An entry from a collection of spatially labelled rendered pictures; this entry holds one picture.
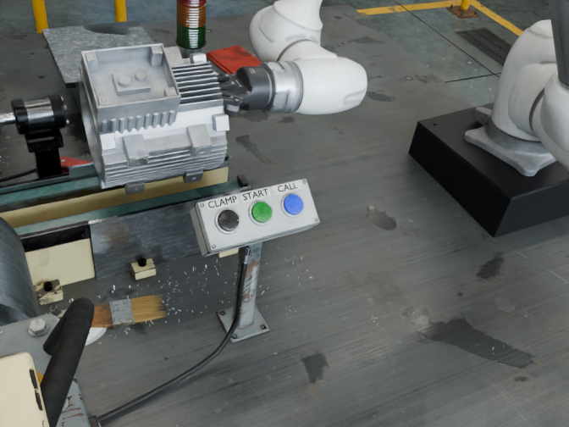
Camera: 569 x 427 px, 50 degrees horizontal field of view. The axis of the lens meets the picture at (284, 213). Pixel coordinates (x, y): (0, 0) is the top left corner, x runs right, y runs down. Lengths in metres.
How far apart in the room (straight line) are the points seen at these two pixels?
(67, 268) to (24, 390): 0.73
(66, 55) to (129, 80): 0.61
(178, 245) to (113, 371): 0.26
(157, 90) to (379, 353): 0.56
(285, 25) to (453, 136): 0.48
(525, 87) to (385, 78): 0.62
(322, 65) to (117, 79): 0.37
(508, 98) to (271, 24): 0.50
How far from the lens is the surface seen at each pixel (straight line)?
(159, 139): 0.97
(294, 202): 0.87
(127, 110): 0.92
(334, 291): 1.13
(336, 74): 1.11
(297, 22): 1.19
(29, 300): 0.73
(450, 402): 1.05
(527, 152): 1.38
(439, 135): 1.43
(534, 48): 1.30
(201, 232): 0.85
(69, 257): 1.09
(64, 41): 1.61
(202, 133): 0.97
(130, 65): 0.98
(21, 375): 0.39
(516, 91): 1.32
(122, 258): 1.11
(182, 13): 1.30
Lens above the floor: 1.63
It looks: 41 degrees down
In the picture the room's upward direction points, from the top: 8 degrees clockwise
